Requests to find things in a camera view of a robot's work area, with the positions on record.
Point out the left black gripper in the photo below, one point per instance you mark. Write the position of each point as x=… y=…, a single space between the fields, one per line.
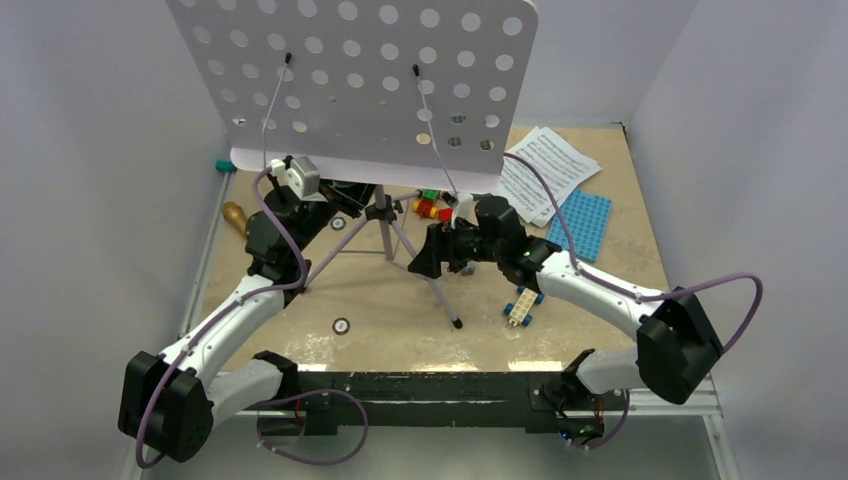
x=345 y=196

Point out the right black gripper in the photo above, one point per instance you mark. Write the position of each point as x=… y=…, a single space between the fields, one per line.
x=440 y=246

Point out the lavender tripod music stand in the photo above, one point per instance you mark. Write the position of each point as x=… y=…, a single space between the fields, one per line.
x=413 y=93

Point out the gold microphone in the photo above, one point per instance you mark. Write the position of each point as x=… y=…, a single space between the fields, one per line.
x=235 y=216

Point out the sheet music page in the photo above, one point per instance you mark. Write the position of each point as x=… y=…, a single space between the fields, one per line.
x=562 y=167
x=544 y=216

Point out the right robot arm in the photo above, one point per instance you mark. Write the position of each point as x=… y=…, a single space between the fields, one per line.
x=675 y=345

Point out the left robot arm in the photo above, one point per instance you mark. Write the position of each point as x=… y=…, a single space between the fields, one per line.
x=171 y=401

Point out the red and grey lego hammer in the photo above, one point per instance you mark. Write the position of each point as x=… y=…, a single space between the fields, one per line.
x=445 y=215

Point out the red yellow lego piece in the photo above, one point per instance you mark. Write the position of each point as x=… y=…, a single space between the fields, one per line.
x=425 y=208

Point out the white blue lego car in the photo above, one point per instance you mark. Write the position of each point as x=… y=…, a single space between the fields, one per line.
x=518 y=312

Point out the light blue lego baseplate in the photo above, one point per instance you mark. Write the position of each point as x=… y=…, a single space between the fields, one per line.
x=587 y=217

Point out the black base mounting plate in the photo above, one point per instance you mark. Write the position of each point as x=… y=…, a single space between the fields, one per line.
x=531 y=402

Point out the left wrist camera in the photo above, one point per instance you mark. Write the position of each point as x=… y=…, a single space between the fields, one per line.
x=301 y=176

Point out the teal clamp on rail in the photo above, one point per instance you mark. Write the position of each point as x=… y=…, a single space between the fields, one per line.
x=224 y=166

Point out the aluminium frame rail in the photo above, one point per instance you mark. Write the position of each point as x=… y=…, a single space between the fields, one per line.
x=203 y=251

